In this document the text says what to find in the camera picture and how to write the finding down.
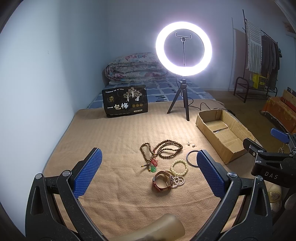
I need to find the dark blue bangle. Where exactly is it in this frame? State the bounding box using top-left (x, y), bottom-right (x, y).
top-left (186, 150), bottom-right (199, 168)

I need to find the white pearl bracelet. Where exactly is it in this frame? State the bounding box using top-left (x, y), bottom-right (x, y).
top-left (171, 175), bottom-right (186, 188)

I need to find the cream bead bracelet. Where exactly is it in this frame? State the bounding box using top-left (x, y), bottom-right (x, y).
top-left (170, 159), bottom-right (189, 176)

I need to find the brown wooden bead necklace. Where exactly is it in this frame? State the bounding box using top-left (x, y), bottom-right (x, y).
top-left (139, 139), bottom-right (184, 174)

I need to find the plush toy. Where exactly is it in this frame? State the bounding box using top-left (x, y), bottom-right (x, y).
top-left (268, 184), bottom-right (295, 213)

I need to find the orange covered furniture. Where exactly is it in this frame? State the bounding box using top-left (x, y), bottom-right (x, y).
top-left (261, 87), bottom-right (295, 134)

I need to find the cardboard box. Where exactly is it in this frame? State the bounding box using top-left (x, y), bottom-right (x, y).
top-left (196, 109), bottom-right (257, 164)

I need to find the black clothes rack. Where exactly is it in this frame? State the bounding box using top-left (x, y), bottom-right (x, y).
top-left (233, 11), bottom-right (282, 103)

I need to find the black tripod stand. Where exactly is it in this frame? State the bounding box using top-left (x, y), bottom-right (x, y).
top-left (167, 78), bottom-right (190, 121)

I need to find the blue checked bedsheet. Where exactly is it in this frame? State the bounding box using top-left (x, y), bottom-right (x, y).
top-left (103, 75), bottom-right (214, 102)

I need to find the black snack bag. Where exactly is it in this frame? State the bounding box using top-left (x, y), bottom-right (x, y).
top-left (102, 84), bottom-right (148, 118)

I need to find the folded floral quilt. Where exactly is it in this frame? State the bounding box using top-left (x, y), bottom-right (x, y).
top-left (105, 52), bottom-right (169, 85)

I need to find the black power cable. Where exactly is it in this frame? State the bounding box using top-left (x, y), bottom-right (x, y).
top-left (187, 97), bottom-right (226, 112)

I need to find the white ring light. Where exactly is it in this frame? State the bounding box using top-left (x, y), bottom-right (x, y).
top-left (155, 21), bottom-right (213, 77)

